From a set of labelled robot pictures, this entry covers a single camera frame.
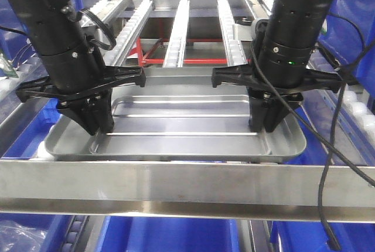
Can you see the left-centre white roller track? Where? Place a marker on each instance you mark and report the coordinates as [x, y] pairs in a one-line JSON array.
[[129, 34]]

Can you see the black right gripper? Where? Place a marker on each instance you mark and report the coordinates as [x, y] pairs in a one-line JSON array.
[[273, 111]]

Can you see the lower shelf roller track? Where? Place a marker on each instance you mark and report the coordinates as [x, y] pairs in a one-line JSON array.
[[74, 239]]

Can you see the right blue plastic bin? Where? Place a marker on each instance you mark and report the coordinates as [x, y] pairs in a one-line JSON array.
[[343, 36]]

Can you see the blue plastic bin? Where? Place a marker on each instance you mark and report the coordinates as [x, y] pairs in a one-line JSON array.
[[343, 36], [15, 47]]

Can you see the right-centre white roller track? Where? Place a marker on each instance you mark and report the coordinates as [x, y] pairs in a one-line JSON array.
[[234, 51]]

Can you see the silver metal tray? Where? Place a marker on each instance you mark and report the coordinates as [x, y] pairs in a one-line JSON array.
[[178, 115]]

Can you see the lower centre blue bin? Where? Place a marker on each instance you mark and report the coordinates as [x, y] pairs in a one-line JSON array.
[[167, 234]]

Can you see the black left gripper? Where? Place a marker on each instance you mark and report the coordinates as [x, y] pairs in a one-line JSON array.
[[73, 106]]

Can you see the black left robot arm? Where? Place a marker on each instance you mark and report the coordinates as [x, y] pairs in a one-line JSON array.
[[69, 43]]

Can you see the red metal frame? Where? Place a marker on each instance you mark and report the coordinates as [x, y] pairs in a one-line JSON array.
[[199, 52]]

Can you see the centre white roller track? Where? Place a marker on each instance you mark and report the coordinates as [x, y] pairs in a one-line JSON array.
[[175, 53]]

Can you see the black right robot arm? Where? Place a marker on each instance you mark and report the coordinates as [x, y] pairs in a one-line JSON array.
[[282, 49]]

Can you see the clear plastic bag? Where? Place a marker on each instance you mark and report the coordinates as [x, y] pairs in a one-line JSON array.
[[16, 237]]

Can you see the lower right blue bin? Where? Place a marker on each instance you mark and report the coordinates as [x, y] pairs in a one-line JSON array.
[[310, 236]]

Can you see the left blue plastic bin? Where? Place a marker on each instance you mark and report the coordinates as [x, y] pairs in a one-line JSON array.
[[15, 47]]

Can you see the lower left blue bin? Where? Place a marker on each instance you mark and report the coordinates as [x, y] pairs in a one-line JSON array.
[[55, 225]]

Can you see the steel front rack crossbar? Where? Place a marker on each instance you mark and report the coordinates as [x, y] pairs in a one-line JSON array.
[[119, 188]]

